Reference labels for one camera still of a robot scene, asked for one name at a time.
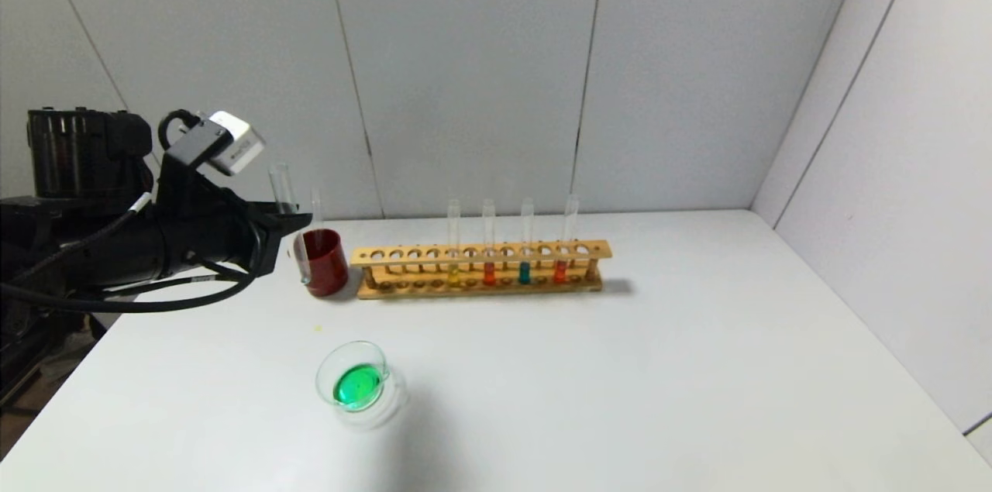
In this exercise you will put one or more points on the wooden test tube rack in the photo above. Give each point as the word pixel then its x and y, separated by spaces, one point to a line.
pixel 496 291

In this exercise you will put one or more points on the red pigment test tube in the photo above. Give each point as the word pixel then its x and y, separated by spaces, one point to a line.
pixel 559 271
pixel 489 273

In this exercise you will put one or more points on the clear glass beaker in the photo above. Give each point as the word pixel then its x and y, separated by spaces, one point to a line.
pixel 358 387

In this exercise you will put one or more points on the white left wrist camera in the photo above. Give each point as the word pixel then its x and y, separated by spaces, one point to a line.
pixel 236 142

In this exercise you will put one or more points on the dark shelf furniture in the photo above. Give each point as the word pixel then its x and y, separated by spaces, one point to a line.
pixel 31 368

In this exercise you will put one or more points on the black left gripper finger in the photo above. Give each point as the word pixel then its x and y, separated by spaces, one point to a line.
pixel 287 232
pixel 267 207

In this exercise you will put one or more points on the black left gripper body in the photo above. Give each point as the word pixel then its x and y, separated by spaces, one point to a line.
pixel 266 238

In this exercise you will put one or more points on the red cylindrical cup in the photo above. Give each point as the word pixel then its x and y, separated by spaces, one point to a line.
pixel 325 267

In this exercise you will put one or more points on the yellow pigment test tube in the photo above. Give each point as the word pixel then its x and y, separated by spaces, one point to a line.
pixel 317 209
pixel 453 273

